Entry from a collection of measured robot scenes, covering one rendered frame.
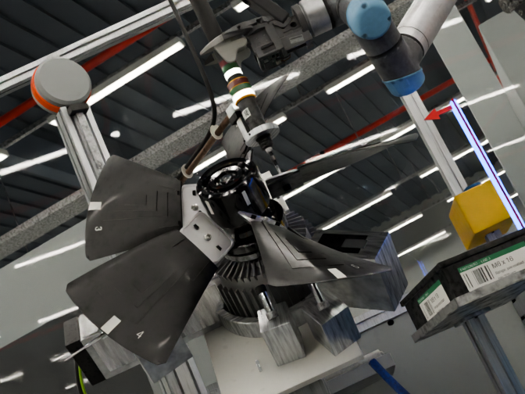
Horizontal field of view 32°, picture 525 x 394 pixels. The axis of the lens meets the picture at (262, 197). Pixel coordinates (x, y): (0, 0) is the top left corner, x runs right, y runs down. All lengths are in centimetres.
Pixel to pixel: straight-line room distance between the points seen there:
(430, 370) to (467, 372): 9
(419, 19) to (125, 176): 66
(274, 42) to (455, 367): 99
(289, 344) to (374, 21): 60
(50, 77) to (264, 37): 87
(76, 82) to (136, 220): 78
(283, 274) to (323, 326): 21
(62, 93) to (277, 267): 121
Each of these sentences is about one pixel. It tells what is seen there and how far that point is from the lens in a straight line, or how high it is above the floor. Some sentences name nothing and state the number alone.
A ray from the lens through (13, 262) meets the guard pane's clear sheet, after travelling 259.
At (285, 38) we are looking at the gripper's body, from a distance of 180.
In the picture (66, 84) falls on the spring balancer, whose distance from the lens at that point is 252.
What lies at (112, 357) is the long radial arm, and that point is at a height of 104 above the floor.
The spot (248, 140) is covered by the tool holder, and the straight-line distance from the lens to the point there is 173.
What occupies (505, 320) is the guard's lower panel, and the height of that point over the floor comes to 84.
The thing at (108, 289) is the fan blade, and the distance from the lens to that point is 161.
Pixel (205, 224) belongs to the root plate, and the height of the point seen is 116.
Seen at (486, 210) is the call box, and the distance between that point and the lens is 193.
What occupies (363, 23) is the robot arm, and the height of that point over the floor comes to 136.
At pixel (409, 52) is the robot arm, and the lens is 179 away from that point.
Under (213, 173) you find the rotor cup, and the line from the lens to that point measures 172.
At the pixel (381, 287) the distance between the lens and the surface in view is 165.
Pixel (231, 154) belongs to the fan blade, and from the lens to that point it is 194.
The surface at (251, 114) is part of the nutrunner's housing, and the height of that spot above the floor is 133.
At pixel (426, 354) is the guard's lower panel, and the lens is 236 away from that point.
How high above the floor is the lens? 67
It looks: 17 degrees up
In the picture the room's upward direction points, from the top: 25 degrees counter-clockwise
